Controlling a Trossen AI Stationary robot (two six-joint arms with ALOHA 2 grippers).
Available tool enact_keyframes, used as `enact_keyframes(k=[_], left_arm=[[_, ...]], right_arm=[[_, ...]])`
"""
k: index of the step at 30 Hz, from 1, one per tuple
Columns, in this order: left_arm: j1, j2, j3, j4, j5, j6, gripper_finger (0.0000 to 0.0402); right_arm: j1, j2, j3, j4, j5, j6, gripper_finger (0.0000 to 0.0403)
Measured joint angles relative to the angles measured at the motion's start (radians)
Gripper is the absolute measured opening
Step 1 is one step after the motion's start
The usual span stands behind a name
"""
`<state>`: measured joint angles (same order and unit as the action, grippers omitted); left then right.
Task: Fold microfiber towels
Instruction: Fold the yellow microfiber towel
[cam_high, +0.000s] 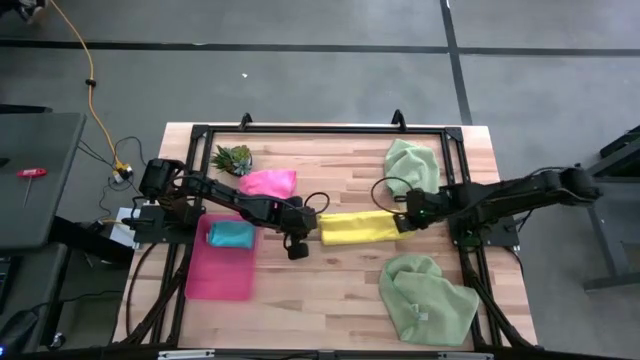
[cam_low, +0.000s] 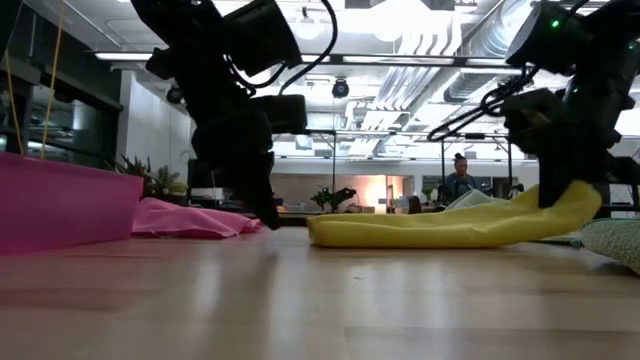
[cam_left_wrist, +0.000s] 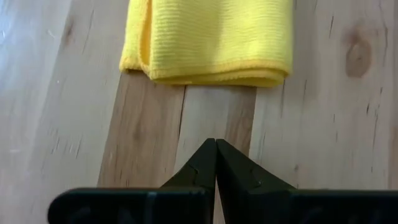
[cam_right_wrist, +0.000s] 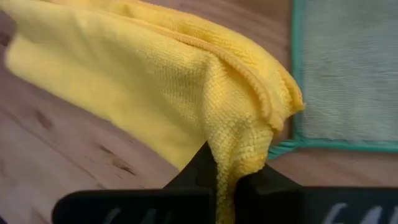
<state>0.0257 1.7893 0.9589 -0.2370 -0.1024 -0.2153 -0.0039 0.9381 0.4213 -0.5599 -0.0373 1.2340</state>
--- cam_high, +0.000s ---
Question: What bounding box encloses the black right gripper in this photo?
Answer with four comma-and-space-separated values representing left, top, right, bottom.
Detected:
392, 187, 446, 237

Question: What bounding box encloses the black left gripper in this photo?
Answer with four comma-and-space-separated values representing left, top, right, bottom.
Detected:
277, 195, 327, 237

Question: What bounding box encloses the yellow microfiber towel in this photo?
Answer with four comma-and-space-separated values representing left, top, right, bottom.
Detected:
317, 209, 417, 247

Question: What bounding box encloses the green microfiber towel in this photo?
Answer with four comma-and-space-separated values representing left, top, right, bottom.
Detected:
378, 253, 481, 348
383, 138, 442, 199

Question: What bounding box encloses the blue microfiber towel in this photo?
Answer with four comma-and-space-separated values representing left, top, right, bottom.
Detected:
207, 219, 257, 250

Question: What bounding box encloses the pink translucent plastic tray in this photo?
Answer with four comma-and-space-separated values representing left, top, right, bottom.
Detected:
184, 213, 264, 302

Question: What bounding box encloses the pink microfiber towel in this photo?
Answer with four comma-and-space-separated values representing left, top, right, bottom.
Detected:
238, 168, 299, 201

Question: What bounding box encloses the potted succulent plant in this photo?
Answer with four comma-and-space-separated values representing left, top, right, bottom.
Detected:
209, 143, 254, 177

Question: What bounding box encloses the white paper sheet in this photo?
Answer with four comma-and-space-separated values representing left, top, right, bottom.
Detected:
108, 206, 142, 250

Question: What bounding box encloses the yellow power plug connector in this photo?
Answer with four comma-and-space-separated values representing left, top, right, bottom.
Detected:
110, 160, 135, 185

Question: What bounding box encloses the grey metal stand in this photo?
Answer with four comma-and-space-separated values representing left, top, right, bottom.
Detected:
557, 124, 640, 292

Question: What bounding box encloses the black angled bar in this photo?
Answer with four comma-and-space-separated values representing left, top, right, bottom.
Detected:
47, 215, 136, 266

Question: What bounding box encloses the grey side table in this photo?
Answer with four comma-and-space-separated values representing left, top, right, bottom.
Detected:
0, 112, 88, 251

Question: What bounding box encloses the black desk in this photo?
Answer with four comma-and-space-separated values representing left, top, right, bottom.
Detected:
0, 242, 69, 351

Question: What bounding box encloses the black computer mouse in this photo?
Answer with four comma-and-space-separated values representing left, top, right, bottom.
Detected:
0, 308, 40, 357

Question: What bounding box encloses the person's shoe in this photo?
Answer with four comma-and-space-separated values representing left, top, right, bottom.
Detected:
14, 0, 49, 24

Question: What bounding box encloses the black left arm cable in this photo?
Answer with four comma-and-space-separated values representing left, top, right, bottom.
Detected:
301, 191, 331, 219

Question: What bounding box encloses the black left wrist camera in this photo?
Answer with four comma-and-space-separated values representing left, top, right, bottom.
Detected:
284, 233, 311, 261

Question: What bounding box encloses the black metal table frame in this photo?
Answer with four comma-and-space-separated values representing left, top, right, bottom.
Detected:
112, 109, 539, 351

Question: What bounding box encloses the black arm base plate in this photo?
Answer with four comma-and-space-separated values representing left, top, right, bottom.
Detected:
122, 203, 206, 245
447, 207, 521, 250

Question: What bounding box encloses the silver metal bracket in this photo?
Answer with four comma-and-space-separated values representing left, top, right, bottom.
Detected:
158, 349, 216, 360
438, 351, 495, 360

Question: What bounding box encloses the yellow extension cable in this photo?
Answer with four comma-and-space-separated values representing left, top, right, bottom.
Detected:
49, 0, 132, 174

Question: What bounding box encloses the red T-handle hex key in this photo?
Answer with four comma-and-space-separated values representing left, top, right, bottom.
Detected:
16, 167, 49, 209

